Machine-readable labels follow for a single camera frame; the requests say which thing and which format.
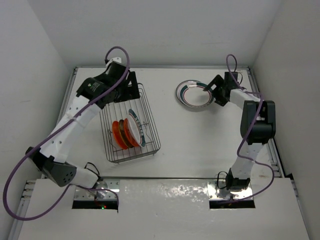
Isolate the orange plate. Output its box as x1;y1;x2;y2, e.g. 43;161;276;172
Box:
112;121;128;150
123;118;139;147

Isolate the orange plate left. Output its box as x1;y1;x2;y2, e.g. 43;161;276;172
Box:
112;121;128;150

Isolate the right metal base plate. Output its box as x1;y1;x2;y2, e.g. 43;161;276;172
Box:
207;179;254;203

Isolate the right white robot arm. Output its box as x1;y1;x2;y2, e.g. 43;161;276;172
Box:
204;72;276;191

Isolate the right black base cable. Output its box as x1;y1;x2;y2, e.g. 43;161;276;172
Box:
216;170;235;201

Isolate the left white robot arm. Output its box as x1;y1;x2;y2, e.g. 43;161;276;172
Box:
29;57;139;189

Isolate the orange plate right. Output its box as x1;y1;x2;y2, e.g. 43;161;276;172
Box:
123;118;139;147

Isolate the metal wire dish rack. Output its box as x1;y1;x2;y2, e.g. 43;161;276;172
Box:
100;83;161;164

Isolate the metal base plate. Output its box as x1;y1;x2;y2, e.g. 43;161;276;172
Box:
73;178;120;202
207;179;254;203

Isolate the dark brown plate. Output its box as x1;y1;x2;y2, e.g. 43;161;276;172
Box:
118;119;132;148

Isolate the white plate teal red rim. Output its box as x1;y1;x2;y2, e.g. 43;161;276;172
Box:
175;80;215;109

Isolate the left black base cable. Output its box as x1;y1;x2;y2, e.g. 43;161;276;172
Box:
84;162;104;181

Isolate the black base cable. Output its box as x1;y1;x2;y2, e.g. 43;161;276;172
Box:
84;162;104;181
216;170;235;201

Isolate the aluminium table frame rail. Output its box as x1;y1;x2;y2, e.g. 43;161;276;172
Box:
8;65;300;240

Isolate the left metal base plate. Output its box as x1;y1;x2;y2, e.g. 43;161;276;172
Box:
73;178;120;202

